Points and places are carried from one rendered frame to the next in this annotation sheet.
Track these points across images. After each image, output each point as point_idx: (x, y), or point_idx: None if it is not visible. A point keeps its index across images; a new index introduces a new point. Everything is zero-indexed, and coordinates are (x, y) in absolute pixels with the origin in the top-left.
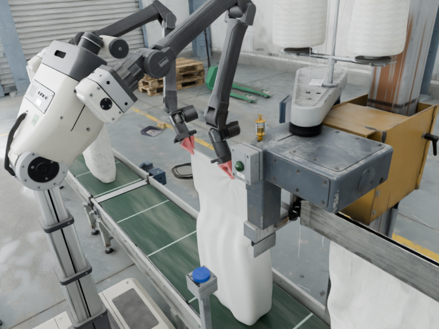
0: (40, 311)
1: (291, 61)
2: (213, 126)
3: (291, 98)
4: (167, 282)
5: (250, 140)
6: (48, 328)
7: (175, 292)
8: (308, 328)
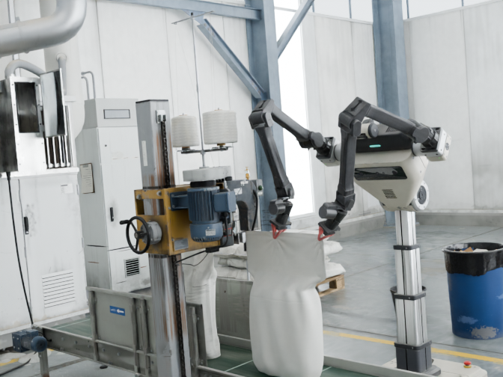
0: None
1: None
2: (287, 197)
3: (224, 192)
4: (356, 361)
5: None
6: (462, 372)
7: (343, 359)
8: (222, 369)
